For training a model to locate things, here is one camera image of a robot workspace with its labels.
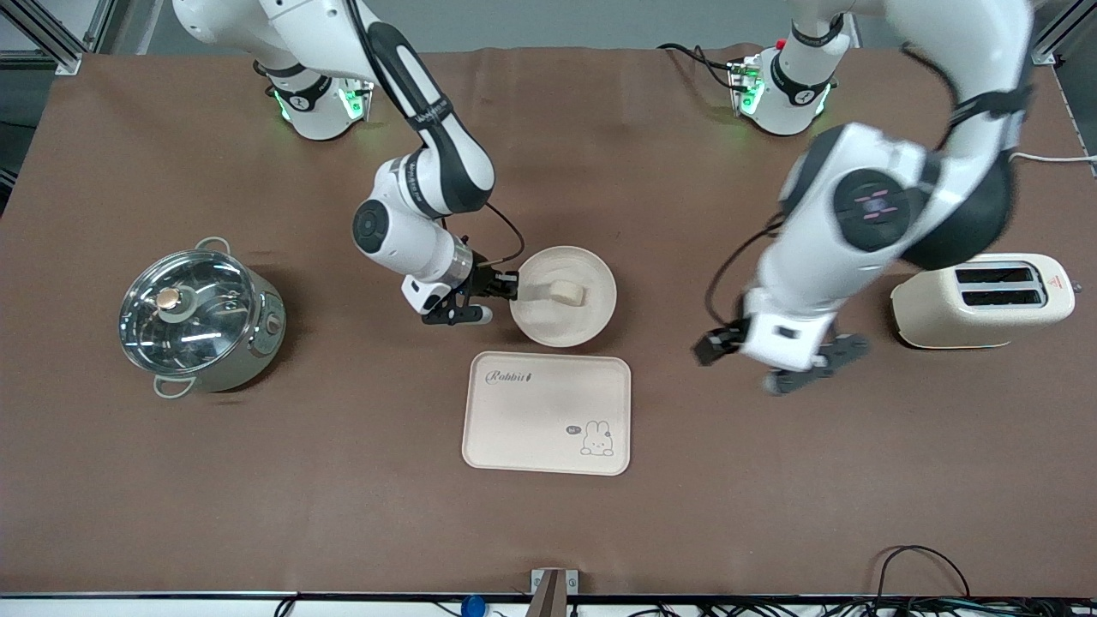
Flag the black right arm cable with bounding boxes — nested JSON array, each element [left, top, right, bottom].
[[463, 201, 526, 269]]

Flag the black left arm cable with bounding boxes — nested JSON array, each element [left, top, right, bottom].
[[704, 213, 786, 337]]

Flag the stainless steel cooking pot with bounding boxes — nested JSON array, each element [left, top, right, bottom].
[[118, 237, 287, 400]]

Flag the black cable bundle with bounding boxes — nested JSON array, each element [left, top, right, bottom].
[[591, 595, 1097, 617]]

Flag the aluminium frame profile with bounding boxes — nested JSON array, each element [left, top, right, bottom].
[[0, 0, 117, 76], [1031, 0, 1097, 66]]

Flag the beige rabbit print tray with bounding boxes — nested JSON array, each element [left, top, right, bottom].
[[461, 350, 632, 476]]

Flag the cream two-slot toaster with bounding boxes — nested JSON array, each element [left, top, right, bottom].
[[890, 253, 1077, 350]]

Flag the round beige plate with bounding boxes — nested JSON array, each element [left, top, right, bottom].
[[509, 245, 618, 349]]

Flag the glass pot lid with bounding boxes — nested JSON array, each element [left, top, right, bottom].
[[118, 249, 260, 374]]

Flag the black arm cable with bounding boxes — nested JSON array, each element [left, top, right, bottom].
[[463, 201, 526, 269], [704, 213, 786, 337]]

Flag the black base power cable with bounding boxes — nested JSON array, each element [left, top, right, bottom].
[[657, 42, 740, 92]]

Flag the black looped cable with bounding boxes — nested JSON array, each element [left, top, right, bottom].
[[873, 544, 972, 602]]

